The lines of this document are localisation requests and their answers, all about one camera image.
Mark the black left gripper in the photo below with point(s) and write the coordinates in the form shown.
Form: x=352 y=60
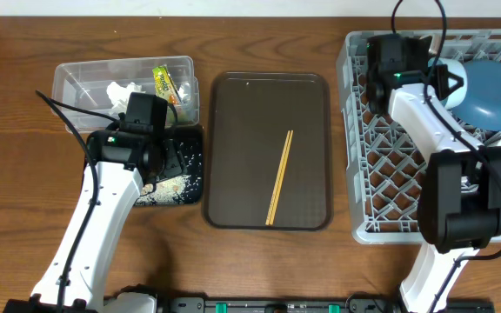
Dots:
x=176 y=158

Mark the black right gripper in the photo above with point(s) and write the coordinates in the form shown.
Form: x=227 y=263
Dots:
x=440 y=83

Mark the light blue bowl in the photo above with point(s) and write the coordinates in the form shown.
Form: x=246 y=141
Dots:
x=455 y=99

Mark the white rice food waste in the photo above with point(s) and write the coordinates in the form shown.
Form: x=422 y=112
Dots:
x=182 y=190

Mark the dark blue plate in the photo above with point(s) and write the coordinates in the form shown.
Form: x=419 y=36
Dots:
x=481 y=106

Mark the green yellow snack wrapper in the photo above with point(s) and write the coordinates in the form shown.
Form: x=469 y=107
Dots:
x=167 y=89

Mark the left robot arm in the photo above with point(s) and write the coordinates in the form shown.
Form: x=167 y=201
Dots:
x=75 y=280

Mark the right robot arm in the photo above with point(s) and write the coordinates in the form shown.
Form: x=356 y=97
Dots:
x=459 y=209

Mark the black food waste tray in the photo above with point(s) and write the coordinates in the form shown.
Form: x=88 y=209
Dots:
x=131 y=151

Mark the grey dishwasher rack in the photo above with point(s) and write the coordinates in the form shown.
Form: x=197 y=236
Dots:
x=384 y=169

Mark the clear plastic waste bin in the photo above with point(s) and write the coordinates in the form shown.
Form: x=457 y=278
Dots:
x=82 y=87

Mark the brown serving tray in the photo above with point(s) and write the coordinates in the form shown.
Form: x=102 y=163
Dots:
x=251 y=115

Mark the crumpled white tissue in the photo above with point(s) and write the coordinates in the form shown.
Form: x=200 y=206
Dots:
x=119 y=96

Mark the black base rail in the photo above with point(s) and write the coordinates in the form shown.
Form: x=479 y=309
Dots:
x=276 y=306

